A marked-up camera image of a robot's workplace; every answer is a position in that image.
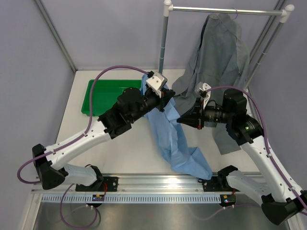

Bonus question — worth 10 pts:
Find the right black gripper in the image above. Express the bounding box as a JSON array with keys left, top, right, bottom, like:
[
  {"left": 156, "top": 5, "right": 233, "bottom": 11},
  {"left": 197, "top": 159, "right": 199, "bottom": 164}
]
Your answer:
[{"left": 177, "top": 97, "right": 233, "bottom": 130}]

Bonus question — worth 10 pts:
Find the light blue shirt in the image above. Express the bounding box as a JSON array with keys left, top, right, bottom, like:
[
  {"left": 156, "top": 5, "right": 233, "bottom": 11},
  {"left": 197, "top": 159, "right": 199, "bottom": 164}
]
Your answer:
[{"left": 139, "top": 73, "right": 213, "bottom": 180}]

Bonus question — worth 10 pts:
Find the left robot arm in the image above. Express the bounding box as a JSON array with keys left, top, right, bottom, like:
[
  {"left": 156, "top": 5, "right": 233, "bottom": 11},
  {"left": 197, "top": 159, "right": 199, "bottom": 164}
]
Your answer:
[{"left": 32, "top": 88, "right": 175, "bottom": 191}]

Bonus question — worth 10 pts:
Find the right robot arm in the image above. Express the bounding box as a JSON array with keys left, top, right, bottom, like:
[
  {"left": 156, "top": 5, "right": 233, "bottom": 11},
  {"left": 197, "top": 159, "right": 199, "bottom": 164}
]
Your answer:
[{"left": 177, "top": 83, "right": 307, "bottom": 225}]

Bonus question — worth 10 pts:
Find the green plastic tray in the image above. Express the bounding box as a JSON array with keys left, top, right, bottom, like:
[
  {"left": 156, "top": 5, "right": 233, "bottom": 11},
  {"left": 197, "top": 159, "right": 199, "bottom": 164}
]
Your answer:
[{"left": 92, "top": 80, "right": 142, "bottom": 116}]

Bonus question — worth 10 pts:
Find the white metal clothes rack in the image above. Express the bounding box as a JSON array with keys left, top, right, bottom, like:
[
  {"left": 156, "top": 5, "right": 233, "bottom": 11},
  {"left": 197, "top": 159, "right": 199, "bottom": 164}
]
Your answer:
[{"left": 158, "top": 0, "right": 295, "bottom": 89}]

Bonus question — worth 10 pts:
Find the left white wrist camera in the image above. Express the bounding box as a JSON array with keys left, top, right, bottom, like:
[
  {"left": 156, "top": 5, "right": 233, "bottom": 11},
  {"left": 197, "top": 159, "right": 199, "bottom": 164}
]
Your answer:
[{"left": 146, "top": 72, "right": 167, "bottom": 98}]

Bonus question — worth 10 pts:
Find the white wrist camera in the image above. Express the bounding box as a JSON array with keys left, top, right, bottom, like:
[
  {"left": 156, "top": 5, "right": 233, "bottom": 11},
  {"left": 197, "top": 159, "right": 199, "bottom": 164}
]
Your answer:
[
  {"left": 194, "top": 82, "right": 211, "bottom": 109},
  {"left": 146, "top": 72, "right": 167, "bottom": 98}
]

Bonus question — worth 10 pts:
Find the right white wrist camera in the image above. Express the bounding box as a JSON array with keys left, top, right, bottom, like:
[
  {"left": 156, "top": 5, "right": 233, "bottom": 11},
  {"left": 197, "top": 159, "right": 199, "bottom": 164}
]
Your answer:
[{"left": 194, "top": 82, "right": 211, "bottom": 109}]

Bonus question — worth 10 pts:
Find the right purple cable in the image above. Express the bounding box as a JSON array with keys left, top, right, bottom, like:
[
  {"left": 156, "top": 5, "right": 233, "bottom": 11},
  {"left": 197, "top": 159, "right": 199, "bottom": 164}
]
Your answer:
[{"left": 203, "top": 86, "right": 307, "bottom": 216}]

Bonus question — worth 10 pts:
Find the purple cable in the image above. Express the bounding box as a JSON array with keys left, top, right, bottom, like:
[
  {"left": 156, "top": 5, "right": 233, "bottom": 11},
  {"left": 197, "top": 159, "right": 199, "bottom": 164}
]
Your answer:
[
  {"left": 203, "top": 86, "right": 307, "bottom": 216},
  {"left": 17, "top": 65, "right": 149, "bottom": 184}
]

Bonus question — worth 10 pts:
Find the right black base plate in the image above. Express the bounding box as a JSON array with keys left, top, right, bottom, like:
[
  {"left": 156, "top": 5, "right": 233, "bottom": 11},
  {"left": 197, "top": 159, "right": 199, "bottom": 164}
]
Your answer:
[{"left": 198, "top": 176, "right": 237, "bottom": 192}]

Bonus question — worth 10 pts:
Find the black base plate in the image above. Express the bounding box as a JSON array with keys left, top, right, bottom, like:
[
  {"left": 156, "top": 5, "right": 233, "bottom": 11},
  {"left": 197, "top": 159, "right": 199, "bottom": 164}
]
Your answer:
[
  {"left": 198, "top": 176, "right": 237, "bottom": 192},
  {"left": 75, "top": 176, "right": 118, "bottom": 192}
]

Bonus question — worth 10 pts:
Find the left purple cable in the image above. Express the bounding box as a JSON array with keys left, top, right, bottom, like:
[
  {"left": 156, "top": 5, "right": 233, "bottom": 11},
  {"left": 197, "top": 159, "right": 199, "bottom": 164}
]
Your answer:
[{"left": 17, "top": 65, "right": 149, "bottom": 184}]

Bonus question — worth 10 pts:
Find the aluminium mounting rail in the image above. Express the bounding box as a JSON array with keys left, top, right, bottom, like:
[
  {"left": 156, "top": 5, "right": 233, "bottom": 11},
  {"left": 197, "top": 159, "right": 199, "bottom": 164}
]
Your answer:
[{"left": 30, "top": 173, "right": 267, "bottom": 194}]

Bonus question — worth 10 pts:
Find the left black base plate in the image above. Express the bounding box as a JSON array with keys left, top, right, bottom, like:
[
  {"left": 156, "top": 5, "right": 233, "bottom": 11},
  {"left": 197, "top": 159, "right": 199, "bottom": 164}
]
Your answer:
[{"left": 75, "top": 176, "right": 118, "bottom": 192}]

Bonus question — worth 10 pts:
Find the white slotted cable duct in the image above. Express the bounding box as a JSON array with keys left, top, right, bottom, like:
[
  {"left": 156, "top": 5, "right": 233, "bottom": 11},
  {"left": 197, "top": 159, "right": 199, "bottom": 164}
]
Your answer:
[{"left": 41, "top": 194, "right": 236, "bottom": 204}]

